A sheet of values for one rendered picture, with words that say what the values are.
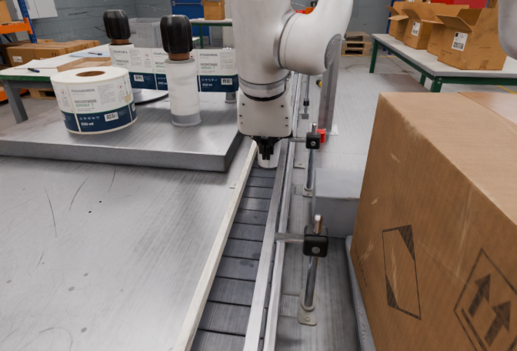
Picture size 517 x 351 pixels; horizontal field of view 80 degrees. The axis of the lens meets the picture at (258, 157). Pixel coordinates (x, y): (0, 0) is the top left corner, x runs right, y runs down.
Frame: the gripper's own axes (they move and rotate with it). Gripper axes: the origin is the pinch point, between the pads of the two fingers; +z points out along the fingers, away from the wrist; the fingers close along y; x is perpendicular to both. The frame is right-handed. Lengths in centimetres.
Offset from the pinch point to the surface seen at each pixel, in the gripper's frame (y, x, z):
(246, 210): 2.0, 14.3, 1.6
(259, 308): -3.9, 35.0, -14.6
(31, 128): 71, -13, 11
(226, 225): 3.5, 21.2, -4.6
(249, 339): -3.5, 37.8, -15.7
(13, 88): 175, -96, 60
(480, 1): -279, -515, 165
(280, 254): -4.9, 23.3, -1.5
